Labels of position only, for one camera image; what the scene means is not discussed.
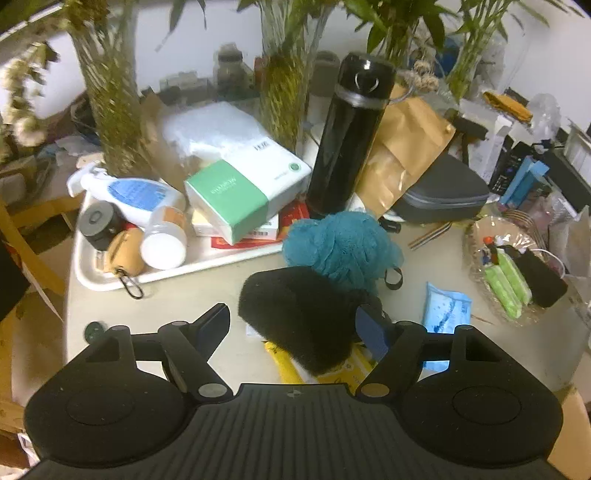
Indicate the teal mesh bath pouf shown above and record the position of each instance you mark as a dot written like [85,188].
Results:
[341,244]

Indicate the wooden chair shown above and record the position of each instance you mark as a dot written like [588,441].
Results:
[32,263]

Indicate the white carton box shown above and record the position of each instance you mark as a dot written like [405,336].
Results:
[485,134]

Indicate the tan round pouch with carabiner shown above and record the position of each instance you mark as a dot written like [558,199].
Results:
[127,251]

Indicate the black thermos bottle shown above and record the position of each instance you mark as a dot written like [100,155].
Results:
[344,147]

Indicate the black mini tripod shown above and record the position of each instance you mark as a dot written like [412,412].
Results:
[468,127]

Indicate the glass vase with lucky bamboo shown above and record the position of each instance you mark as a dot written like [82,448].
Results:
[281,101]
[471,64]
[115,115]

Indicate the white plastic tray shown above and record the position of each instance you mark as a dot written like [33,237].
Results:
[207,265]

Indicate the brown paper bag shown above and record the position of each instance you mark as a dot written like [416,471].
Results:
[161,157]
[406,147]

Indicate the black pouch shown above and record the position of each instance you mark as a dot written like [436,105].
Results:
[540,277]

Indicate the black round jar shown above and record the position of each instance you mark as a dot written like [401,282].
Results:
[97,224]

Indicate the green and white box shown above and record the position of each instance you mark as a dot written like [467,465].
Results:
[231,203]

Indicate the orange bottle with white cap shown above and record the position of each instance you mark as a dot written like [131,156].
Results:
[164,247]

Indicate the white spray bottle blue label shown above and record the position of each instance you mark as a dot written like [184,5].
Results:
[134,196]

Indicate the dark round disc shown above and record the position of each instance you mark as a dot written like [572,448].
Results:
[94,332]

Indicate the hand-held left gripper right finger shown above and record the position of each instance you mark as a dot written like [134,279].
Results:
[371,332]

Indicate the blue boxes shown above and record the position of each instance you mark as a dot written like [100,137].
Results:
[521,182]

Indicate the striped straws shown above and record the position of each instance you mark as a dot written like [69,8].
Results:
[429,235]

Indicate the yellow flat packet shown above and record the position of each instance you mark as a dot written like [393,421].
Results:
[505,105]

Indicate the black fluffy cloth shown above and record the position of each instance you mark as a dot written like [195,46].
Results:
[300,314]

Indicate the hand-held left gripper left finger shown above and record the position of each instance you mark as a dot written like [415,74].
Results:
[216,325]

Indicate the white tissue pack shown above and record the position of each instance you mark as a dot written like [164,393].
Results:
[212,129]

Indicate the white dried flower bunch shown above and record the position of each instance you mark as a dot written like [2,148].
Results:
[21,124]
[422,78]

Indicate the green and white soap packet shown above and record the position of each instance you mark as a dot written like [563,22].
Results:
[518,281]
[501,290]

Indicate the blue wet wipes packet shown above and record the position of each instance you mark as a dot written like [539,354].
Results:
[445,309]

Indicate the clear plastic bag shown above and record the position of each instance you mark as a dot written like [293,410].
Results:
[545,113]

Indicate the grey zip case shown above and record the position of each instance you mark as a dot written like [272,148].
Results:
[443,189]

